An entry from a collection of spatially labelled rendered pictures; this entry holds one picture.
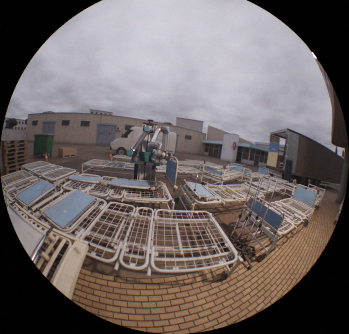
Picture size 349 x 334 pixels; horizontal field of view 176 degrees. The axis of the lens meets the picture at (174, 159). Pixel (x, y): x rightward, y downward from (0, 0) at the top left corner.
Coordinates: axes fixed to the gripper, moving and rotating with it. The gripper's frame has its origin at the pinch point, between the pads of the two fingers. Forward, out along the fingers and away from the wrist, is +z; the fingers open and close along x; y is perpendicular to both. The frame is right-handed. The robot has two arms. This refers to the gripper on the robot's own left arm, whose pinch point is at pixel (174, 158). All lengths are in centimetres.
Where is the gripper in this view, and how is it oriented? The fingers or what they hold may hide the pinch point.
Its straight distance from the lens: 183.9
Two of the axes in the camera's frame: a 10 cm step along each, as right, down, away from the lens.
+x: 2.9, -9.5, -0.7
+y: 2.5, 1.5, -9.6
